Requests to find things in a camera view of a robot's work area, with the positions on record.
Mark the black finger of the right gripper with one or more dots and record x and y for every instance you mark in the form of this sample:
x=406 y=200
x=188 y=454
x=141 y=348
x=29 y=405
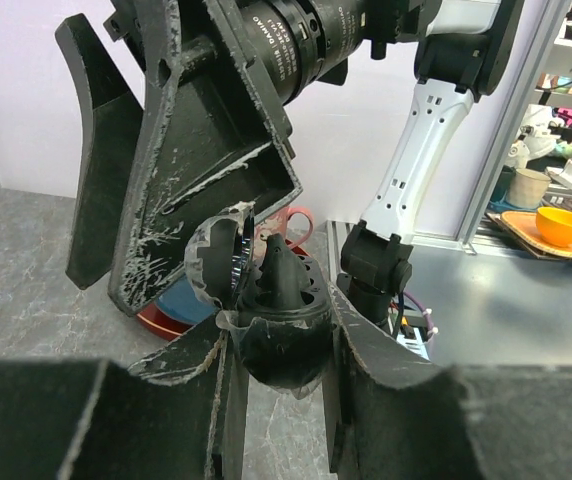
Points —
x=111 y=120

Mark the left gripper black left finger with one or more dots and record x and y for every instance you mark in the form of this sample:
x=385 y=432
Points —
x=179 y=413

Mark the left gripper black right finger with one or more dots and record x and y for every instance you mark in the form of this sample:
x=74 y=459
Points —
x=390 y=414

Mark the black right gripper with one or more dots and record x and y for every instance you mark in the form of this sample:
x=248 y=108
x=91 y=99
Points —
x=214 y=133

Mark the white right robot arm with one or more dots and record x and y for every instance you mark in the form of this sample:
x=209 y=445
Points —
x=463 y=48

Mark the red round plate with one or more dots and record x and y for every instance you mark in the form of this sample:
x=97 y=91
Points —
x=160 y=324

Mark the blue leaf-shaped dish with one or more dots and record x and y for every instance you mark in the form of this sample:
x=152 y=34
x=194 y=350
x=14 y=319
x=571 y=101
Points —
x=179 y=303

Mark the wooden tray background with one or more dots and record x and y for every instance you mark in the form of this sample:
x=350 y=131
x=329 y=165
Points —
x=520 y=226

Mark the orange bowl on tray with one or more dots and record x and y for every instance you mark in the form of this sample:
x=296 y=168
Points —
x=554 y=225

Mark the aluminium frame post right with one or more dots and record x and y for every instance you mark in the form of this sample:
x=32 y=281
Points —
x=538 y=27

